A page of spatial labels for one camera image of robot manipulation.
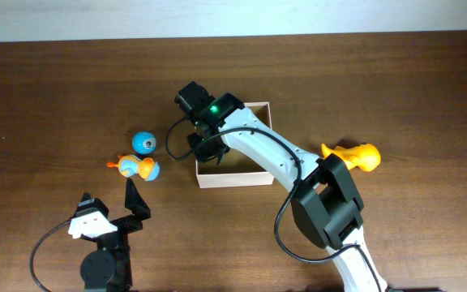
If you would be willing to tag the yellow rubber duck toy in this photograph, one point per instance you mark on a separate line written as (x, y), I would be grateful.
(364, 156)

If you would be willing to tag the blue ball toy with eye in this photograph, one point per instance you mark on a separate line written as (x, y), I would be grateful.
(144, 142)

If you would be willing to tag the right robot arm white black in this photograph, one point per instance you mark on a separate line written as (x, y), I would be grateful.
(324, 200)

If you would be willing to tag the white cardboard box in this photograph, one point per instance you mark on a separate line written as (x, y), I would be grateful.
(235, 170)

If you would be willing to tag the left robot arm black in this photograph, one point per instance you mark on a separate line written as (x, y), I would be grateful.
(108, 268)

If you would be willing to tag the orange blue duck toy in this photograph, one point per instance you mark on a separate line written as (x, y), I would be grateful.
(129, 165)

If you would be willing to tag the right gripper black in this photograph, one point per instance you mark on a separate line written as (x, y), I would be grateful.
(207, 150)

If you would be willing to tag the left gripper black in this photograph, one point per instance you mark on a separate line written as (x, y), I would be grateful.
(134, 222)

